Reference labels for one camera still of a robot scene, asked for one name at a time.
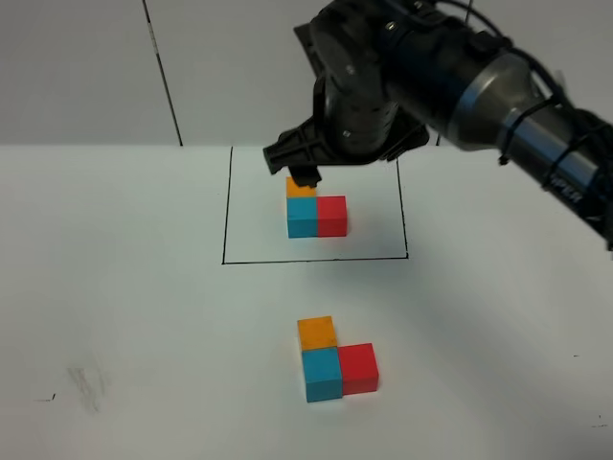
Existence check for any blue template block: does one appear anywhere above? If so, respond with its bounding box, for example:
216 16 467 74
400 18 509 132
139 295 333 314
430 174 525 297
286 196 318 239

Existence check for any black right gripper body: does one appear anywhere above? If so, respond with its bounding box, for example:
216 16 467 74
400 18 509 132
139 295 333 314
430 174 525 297
263 77 429 175

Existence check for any red template block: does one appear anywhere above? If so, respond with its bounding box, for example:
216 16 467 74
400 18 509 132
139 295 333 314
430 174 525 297
317 195 349 238

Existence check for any orange template block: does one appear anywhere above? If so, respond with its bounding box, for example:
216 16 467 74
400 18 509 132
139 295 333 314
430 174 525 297
285 176 317 198

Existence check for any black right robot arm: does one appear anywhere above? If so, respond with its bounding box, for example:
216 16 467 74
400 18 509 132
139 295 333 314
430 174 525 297
263 1 612 241

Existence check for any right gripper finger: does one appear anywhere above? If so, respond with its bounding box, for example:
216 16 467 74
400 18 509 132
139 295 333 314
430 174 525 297
289 166 322 188

